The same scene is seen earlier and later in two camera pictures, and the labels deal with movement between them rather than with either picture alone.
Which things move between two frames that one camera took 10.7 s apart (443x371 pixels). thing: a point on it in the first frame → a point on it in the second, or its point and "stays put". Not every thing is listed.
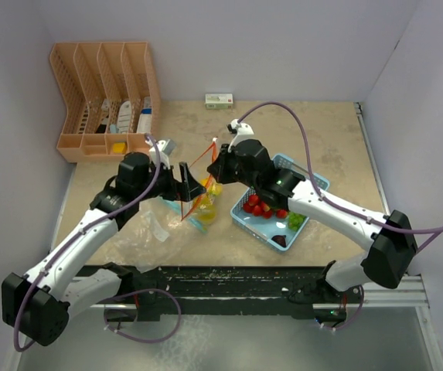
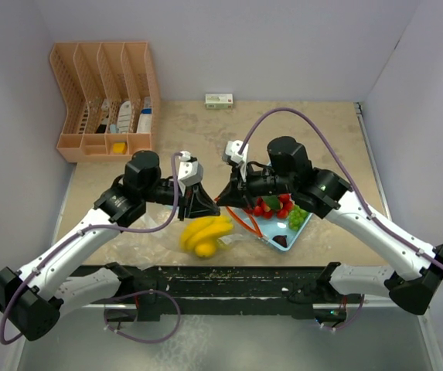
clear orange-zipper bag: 143,237 → 188,241
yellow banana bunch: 212,188 → 202,229
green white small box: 219,100 stays put
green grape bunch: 295,220 stays put
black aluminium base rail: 226,293 stays put
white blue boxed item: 144,122 stays put
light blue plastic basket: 269,229 stays put
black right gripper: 218,168 → 234,193
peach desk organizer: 111,97 stays put
